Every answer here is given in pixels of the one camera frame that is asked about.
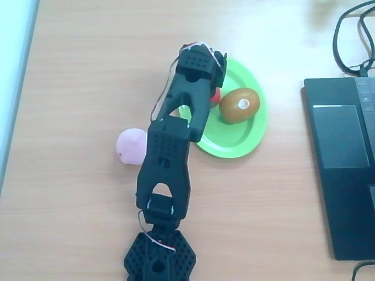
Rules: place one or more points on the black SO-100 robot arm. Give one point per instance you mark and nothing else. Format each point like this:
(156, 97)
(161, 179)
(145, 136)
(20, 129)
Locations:
(167, 152)

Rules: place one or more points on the black laptop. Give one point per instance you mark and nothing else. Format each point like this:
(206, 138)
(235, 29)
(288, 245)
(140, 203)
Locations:
(340, 175)

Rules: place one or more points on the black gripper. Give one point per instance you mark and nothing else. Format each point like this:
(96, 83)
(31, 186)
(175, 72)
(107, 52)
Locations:
(221, 68)

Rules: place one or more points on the pink plush peach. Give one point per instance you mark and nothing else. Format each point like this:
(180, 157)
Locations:
(130, 146)

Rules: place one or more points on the brown kiwi with sticker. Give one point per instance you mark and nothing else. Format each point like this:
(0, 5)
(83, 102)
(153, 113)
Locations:
(234, 109)

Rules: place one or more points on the red toy strawberry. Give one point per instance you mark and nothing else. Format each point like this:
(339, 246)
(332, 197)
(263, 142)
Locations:
(216, 98)

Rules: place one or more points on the green plastic plate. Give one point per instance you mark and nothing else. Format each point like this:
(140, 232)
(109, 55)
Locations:
(243, 137)

